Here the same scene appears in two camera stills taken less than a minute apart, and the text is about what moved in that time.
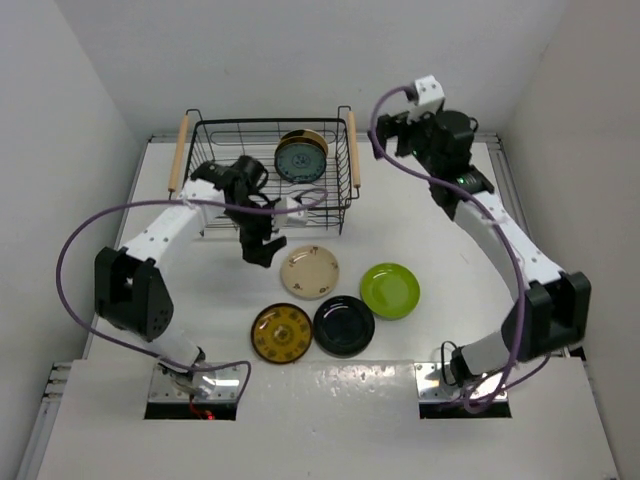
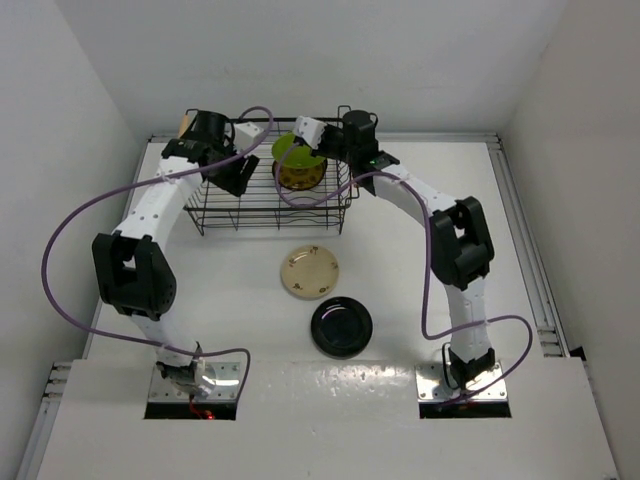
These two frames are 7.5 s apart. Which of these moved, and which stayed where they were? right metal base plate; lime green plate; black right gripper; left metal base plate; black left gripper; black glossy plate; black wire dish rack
Moved: black left gripper; black right gripper; lime green plate
Stayed: left metal base plate; black wire dish rack; black glossy plate; right metal base plate
